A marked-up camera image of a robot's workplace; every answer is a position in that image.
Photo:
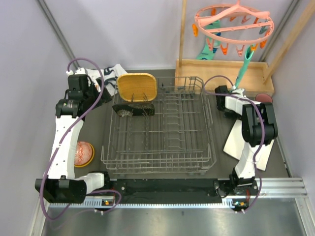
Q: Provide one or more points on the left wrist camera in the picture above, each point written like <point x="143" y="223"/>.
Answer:
<point x="80" y="71"/>

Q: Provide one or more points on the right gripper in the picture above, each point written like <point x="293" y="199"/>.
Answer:
<point x="235" y="116"/>

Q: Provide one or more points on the yellow woven-pattern plate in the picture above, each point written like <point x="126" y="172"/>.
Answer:
<point x="137" y="87"/>

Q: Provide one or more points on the pink ceramic mug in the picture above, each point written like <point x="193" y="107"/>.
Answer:
<point x="263" y="98"/>

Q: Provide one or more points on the black floral square plate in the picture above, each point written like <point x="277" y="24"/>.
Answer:
<point x="134" y="109"/>

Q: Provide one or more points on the wooden tray frame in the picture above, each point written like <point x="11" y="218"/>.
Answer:
<point x="191" y="74"/>

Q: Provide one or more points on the grey wire dish rack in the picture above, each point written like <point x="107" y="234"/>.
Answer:
<point x="177" y="139"/>

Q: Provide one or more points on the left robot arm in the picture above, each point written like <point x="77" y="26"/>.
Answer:
<point x="59" y="184"/>

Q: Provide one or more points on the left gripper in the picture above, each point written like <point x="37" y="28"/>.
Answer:
<point x="105" y="98"/>

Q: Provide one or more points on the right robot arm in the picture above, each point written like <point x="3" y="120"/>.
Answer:
<point x="258" y="129"/>

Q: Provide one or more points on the white printed cloth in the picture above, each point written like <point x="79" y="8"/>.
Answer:
<point x="110" y="75"/>

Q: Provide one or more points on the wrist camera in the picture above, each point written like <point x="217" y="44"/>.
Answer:
<point x="238" y="91"/>
<point x="80" y="71"/>

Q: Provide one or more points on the white square plate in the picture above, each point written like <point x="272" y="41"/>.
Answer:
<point x="235" y="144"/>

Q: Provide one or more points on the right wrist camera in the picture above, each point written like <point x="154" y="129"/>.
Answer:
<point x="238" y="91"/>

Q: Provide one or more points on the teal patterned sock front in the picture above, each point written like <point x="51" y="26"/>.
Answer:
<point x="247" y="58"/>

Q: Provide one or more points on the red patterned bowl yellow rim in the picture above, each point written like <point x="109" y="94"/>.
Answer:
<point x="85" y="153"/>

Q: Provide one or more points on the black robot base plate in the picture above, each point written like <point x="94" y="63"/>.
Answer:
<point x="175" y="191"/>

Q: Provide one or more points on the pink round clothes hanger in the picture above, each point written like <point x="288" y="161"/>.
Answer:
<point x="227" y="25"/>

